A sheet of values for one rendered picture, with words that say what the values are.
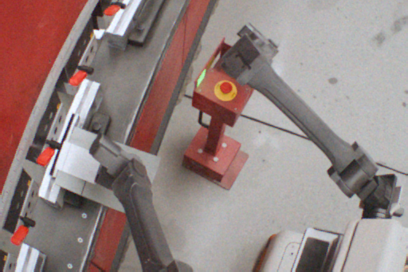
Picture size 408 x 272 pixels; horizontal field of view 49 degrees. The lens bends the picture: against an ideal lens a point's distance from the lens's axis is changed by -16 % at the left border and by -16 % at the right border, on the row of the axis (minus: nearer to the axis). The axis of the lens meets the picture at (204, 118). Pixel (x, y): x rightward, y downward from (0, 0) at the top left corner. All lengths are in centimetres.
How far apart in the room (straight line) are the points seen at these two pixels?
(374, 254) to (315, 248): 34
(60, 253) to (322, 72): 181
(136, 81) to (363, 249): 93
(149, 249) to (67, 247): 61
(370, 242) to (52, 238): 92
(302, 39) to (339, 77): 30
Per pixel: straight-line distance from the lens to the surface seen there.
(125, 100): 158
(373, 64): 292
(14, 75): 89
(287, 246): 211
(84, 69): 120
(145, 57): 165
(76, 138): 142
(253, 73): 105
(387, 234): 104
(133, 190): 105
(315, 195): 248
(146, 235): 93
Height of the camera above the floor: 230
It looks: 66 degrees down
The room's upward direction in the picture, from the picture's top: 10 degrees clockwise
